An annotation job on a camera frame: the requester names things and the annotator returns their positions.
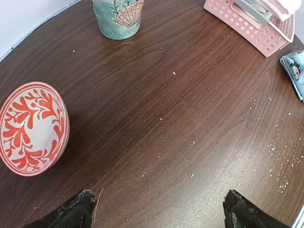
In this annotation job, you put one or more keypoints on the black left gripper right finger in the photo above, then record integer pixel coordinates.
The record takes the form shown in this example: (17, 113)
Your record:
(241, 213)

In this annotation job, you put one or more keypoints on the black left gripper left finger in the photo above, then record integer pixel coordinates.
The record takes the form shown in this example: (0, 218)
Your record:
(76, 212)

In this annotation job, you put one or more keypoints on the blue patterned cloth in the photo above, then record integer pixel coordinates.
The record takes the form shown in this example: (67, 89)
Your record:
(293, 64)

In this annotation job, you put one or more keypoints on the large pink towel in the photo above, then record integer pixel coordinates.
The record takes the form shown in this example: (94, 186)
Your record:
(282, 8)

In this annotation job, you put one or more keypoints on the red and white patterned bowl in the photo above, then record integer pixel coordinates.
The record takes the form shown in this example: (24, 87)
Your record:
(34, 129)

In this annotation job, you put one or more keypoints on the pink perforated plastic basket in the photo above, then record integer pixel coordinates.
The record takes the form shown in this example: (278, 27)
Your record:
(267, 39)

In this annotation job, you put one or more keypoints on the white mug with coral pattern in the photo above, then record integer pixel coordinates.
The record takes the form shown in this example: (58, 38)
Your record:
(118, 19)

